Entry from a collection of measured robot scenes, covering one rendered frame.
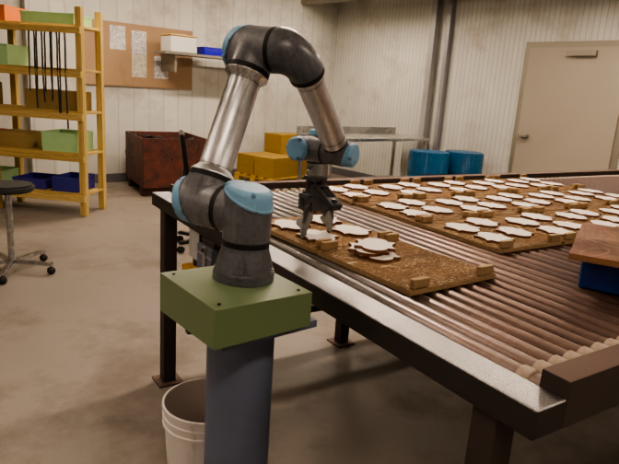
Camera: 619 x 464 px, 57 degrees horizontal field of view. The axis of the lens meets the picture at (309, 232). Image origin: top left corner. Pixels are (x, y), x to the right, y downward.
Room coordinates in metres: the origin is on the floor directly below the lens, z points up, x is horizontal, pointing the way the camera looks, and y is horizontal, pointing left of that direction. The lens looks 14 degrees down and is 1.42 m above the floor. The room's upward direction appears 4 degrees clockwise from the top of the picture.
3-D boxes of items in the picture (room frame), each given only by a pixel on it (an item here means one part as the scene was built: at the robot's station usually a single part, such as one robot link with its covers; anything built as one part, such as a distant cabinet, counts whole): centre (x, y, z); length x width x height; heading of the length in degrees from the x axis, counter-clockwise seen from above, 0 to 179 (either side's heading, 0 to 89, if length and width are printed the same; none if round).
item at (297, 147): (1.80, 0.02, 1.24); 0.11 x 0.11 x 0.08; 60
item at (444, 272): (1.67, -0.29, 0.93); 0.41 x 0.35 x 0.02; 36
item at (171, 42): (8.14, 1.94, 1.90); 0.40 x 0.33 x 0.23; 130
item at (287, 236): (2.01, -0.04, 0.93); 0.41 x 0.35 x 0.02; 37
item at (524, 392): (1.77, 0.13, 0.89); 2.08 x 0.09 x 0.06; 34
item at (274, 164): (8.90, 0.51, 0.36); 1.34 x 0.98 x 0.72; 130
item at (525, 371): (1.81, 0.07, 0.90); 1.95 x 0.05 x 0.05; 34
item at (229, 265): (1.35, 0.15, 1.01); 0.15 x 0.15 x 0.10
